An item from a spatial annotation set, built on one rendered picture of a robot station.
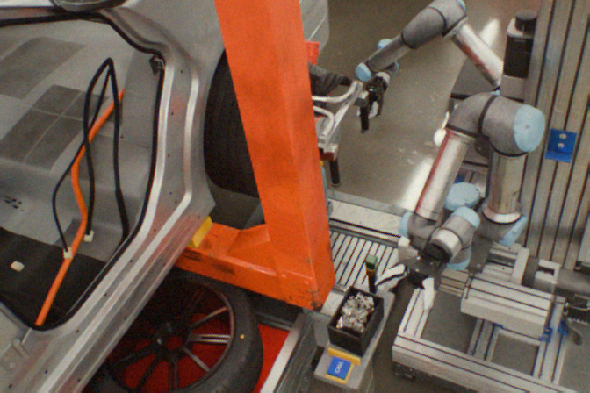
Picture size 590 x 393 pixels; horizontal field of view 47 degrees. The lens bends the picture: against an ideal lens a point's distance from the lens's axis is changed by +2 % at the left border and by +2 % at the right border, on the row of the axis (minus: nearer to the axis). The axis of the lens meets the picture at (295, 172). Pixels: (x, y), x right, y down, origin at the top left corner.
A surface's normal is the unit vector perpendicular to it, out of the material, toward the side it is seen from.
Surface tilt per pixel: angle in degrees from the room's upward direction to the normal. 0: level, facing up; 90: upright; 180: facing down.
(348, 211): 0
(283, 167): 90
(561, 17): 90
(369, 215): 0
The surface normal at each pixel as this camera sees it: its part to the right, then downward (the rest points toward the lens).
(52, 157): -0.19, -0.58
